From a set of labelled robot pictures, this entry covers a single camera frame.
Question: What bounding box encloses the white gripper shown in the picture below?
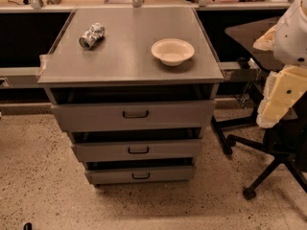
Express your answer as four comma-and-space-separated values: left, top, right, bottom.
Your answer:
256, 65, 307, 128

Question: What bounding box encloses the grey drawer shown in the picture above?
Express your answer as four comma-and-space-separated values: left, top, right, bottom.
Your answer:
71, 139, 202, 162
51, 100, 216, 132
84, 166, 196, 185

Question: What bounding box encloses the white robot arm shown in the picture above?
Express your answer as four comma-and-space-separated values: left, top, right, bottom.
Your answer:
253, 0, 307, 128

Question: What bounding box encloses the grey drawer cabinet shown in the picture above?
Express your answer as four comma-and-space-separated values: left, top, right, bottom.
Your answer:
37, 6, 224, 188

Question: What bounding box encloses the black office chair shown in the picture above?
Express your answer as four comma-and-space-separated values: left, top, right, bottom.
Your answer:
212, 18, 307, 200

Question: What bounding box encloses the white paper bowl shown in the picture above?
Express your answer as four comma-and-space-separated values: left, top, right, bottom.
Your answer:
151, 38, 195, 66

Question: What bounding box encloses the crushed silver can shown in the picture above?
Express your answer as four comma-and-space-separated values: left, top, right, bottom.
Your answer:
79, 23, 105, 50

